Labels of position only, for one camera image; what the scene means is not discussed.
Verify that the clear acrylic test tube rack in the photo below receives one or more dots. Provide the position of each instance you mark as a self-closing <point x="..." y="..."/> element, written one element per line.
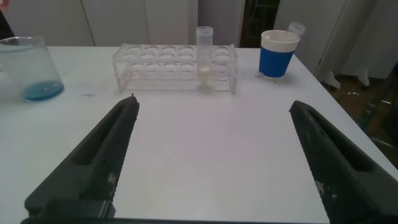
<point x="174" y="71"/>

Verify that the test tube with yellowish liquid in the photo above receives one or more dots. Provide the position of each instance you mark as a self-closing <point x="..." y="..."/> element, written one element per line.
<point x="204" y="71"/>

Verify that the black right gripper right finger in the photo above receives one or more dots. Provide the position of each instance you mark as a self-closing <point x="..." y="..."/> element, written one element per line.
<point x="339" y="168"/>

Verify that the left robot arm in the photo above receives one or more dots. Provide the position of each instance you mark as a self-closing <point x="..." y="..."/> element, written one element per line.
<point x="4" y="28"/>

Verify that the blue and white paper cup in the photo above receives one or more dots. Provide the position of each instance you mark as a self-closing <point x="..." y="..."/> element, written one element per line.
<point x="275" y="62"/>

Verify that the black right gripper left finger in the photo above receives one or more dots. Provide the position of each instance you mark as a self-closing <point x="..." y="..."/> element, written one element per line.
<point x="96" y="161"/>

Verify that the clear glass beaker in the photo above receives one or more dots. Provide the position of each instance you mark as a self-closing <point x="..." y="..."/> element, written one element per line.
<point x="31" y="68"/>

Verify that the white folding partition with feet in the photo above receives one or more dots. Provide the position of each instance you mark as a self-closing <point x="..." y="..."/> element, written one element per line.
<point x="342" y="31"/>

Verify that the clear plastic test tube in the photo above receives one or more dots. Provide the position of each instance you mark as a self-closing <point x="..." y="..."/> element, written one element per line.
<point x="296" y="28"/>

